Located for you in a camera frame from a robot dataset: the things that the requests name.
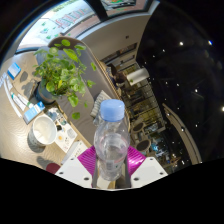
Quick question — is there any clear blue-capped water bottle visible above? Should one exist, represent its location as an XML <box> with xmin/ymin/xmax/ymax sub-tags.
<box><xmin>93</xmin><ymin>98</ymin><xmax>131</xmax><ymax>182</ymax></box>

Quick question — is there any printed menu sheet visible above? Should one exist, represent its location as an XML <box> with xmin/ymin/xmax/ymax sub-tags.
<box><xmin>46</xmin><ymin>108</ymin><xmax>78</xmax><ymax>154</ymax></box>

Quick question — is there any group of dining chairs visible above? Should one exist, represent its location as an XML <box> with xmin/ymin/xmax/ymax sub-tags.
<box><xmin>129</xmin><ymin>116</ymin><xmax>174</xmax><ymax>168</ymax></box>

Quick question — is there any white green tube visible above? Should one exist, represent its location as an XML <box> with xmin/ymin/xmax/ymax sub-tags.
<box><xmin>10</xmin><ymin>92</ymin><xmax>35</xmax><ymax>110</ymax></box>

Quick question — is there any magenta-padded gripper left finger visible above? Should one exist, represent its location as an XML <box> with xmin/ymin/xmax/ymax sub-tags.
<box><xmin>54</xmin><ymin>145</ymin><xmax>99</xmax><ymax>189</ymax></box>

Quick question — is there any white mug with black lettering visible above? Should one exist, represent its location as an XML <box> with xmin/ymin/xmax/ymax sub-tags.
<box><xmin>27</xmin><ymin>114</ymin><xmax>58</xmax><ymax>148</ymax></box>

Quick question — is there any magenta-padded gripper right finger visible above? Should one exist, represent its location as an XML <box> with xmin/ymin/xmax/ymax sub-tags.
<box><xmin>125</xmin><ymin>145</ymin><xmax>169</xmax><ymax>189</ymax></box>

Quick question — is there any green potted plant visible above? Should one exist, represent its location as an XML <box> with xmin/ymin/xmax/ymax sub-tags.
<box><xmin>32</xmin><ymin>39</ymin><xmax>98</xmax><ymax>121</ymax></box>

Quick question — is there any group of ceiling spotlights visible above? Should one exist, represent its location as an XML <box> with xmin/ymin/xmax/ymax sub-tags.
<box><xmin>159</xmin><ymin>38</ymin><xmax>224</xmax><ymax>114</ymax></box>

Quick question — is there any window with festive decals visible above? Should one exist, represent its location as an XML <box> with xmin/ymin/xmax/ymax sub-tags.
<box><xmin>14</xmin><ymin>0</ymin><xmax>154</xmax><ymax>54</ymax></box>

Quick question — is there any person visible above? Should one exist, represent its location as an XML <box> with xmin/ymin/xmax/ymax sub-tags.
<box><xmin>109</xmin><ymin>64</ymin><xmax>128</xmax><ymax>88</ymax></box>

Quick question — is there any small blue white carton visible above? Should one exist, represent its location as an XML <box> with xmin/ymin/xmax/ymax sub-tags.
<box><xmin>22</xmin><ymin>100</ymin><xmax>46</xmax><ymax>125</ymax></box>

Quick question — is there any flat blue white box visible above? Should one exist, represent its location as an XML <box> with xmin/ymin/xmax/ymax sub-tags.
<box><xmin>7</xmin><ymin>61</ymin><xmax>22</xmax><ymax>80</ymax></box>

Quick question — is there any flat round red coaster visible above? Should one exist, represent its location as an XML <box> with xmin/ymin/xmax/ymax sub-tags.
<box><xmin>45</xmin><ymin>162</ymin><xmax>63</xmax><ymax>175</ymax></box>

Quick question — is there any grey curved sofa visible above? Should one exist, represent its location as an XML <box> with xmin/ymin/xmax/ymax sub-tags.
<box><xmin>35</xmin><ymin>36</ymin><xmax>132</xmax><ymax>148</ymax></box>

